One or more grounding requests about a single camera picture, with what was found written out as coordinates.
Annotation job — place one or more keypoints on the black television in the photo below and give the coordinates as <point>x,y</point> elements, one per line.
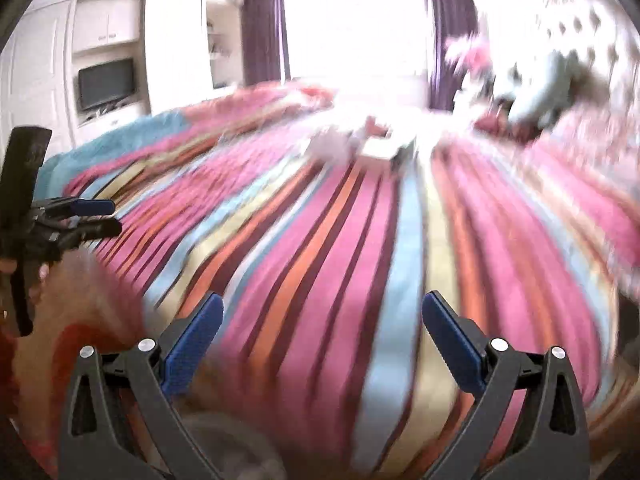
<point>106,84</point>

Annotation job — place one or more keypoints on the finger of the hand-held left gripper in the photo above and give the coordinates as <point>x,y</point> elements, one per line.
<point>95,230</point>
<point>90,207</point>

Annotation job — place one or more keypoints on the tufted beige headboard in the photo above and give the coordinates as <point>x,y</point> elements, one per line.
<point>600,25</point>

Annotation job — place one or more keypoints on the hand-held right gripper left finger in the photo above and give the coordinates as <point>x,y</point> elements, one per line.
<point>192,345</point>

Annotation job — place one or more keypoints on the white cloth on bed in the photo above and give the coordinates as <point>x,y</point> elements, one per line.
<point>330,144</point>

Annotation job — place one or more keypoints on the white box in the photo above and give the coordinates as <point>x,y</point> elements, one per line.
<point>387,147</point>

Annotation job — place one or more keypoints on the purple curtain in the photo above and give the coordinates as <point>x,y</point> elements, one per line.
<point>450,15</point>
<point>265,35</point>

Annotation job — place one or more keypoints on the pink blurred object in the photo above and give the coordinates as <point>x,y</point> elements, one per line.
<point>467,57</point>

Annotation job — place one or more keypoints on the floral pillow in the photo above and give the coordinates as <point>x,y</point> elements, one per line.
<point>575,135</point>

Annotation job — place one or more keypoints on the striped bedspread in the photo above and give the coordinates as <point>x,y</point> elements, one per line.
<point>375,260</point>

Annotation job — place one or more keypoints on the pale blue stuffed toy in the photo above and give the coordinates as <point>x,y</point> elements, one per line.
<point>537,90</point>

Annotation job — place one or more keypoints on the light blue blanket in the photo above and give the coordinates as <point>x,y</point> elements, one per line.
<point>110,140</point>

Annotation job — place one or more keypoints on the white wall shelf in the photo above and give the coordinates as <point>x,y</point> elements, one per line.
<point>223,45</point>

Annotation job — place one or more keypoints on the white wall cabinet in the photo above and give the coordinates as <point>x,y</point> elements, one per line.
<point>45,85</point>

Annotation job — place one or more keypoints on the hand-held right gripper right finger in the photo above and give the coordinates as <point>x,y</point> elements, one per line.
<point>455,345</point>

